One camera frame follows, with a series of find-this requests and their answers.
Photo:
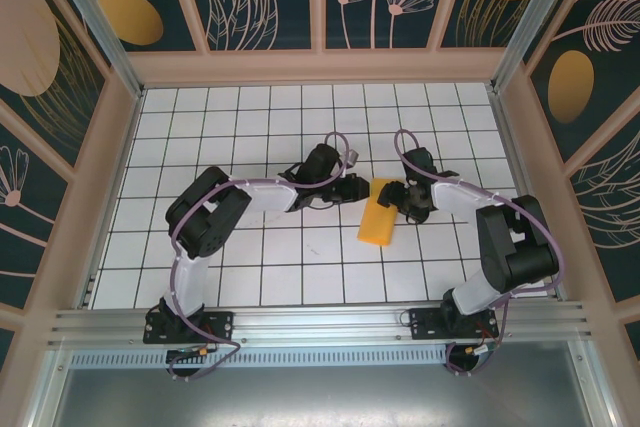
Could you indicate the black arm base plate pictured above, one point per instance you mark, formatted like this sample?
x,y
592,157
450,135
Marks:
x,y
425,327
220,327

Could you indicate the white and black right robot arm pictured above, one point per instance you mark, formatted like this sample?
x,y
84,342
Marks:
x,y
470,297

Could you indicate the aluminium table side rail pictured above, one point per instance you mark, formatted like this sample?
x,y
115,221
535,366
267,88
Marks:
x,y
512,147

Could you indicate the grey metal sheet panel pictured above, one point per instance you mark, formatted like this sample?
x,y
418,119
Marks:
x,y
325,397

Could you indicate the aluminium mounting rail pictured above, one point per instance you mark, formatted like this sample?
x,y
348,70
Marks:
x,y
325,322

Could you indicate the yellow cloth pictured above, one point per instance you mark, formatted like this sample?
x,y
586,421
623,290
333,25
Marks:
x,y
377,227

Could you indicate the aluminium corner post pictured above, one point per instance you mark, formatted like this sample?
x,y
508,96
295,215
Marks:
x,y
95,12
535,12

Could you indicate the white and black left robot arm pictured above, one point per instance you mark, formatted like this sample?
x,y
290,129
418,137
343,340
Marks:
x,y
192,277

